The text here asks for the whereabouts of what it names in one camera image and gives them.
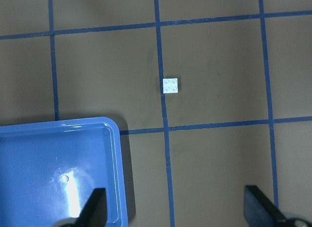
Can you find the white square building block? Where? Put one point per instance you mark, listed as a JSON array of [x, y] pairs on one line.
[[170, 85]]

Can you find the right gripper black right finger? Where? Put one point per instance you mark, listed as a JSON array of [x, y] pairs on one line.
[[259, 211]]

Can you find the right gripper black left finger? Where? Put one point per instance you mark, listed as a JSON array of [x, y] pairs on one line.
[[94, 213]]

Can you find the blue plastic tray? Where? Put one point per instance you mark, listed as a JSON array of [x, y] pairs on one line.
[[49, 170]]

